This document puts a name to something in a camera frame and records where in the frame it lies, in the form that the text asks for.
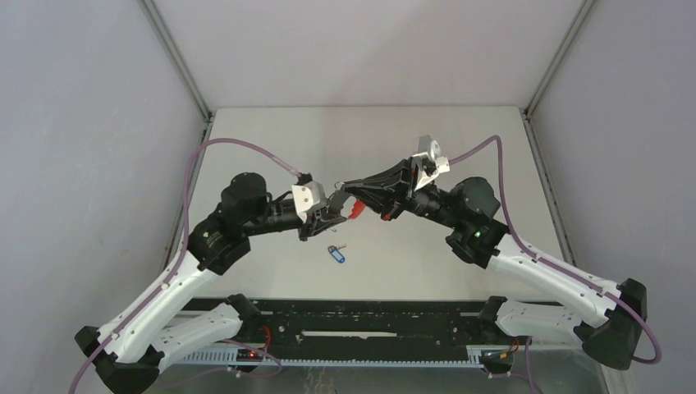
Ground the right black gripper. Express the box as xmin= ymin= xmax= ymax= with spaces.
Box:
xmin=341 ymin=158 xmax=462 ymax=231

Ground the metal key holder red handle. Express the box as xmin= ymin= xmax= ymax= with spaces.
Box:
xmin=332 ymin=181 xmax=366 ymax=220

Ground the blue key tag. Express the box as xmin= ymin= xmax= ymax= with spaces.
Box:
xmin=327 ymin=245 xmax=346 ymax=263

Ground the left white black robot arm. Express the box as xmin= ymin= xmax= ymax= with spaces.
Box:
xmin=75 ymin=172 xmax=349 ymax=393

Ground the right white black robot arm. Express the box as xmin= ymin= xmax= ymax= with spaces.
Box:
xmin=341 ymin=157 xmax=648 ymax=370

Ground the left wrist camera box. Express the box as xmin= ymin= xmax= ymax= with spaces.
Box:
xmin=291 ymin=181 xmax=327 ymax=222

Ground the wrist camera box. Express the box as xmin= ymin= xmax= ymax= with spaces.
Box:
xmin=410 ymin=135 xmax=451 ymax=191
xmin=291 ymin=181 xmax=327 ymax=222

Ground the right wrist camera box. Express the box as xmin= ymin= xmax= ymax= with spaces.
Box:
xmin=410 ymin=135 xmax=451 ymax=191

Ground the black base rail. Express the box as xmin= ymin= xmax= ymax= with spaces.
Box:
xmin=208 ymin=297 xmax=531 ymax=362

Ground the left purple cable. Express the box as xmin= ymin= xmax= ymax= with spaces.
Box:
xmin=67 ymin=138 xmax=314 ymax=394

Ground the grey slotted cable duct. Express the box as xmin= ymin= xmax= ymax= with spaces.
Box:
xmin=172 ymin=346 xmax=494 ymax=369

